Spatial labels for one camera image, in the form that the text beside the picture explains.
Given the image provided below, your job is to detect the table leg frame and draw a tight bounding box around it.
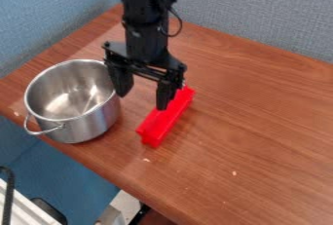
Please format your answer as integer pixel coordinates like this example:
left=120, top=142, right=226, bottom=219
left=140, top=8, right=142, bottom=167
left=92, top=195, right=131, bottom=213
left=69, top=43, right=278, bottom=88
left=95, top=189, right=174, bottom=225

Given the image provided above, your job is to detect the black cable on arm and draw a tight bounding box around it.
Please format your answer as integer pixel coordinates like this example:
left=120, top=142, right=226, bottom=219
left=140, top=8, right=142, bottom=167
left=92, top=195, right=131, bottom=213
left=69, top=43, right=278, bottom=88
left=160, top=6, right=184, bottom=38

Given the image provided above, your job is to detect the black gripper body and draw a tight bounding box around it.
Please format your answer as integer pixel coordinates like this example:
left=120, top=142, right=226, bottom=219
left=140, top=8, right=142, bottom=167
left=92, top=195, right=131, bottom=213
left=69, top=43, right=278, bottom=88
left=103, top=23, right=186, bottom=83

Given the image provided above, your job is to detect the stainless steel pot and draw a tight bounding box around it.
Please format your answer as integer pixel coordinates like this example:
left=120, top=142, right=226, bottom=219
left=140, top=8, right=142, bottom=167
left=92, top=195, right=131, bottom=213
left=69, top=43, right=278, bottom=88
left=24, top=59, right=120, bottom=143

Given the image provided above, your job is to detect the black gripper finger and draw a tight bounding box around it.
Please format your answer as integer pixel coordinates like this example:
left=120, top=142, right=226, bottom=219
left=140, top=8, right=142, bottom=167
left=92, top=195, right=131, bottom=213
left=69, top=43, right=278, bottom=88
left=107, top=62, right=134, bottom=97
left=156, top=80, right=183, bottom=111

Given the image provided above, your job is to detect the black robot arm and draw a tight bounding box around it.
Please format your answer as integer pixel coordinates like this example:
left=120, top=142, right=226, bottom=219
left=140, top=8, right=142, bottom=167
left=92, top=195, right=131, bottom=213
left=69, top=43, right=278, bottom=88
left=103, top=0, right=186, bottom=111

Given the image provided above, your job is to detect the dark chair part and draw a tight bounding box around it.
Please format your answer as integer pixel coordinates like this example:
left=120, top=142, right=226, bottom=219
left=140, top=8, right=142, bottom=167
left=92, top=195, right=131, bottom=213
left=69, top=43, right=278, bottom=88
left=31, top=198, right=68, bottom=225

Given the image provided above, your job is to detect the red block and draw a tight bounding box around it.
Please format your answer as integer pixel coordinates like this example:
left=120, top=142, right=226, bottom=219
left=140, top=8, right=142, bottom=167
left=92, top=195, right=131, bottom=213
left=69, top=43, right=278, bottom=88
left=135, top=86, right=195, bottom=147

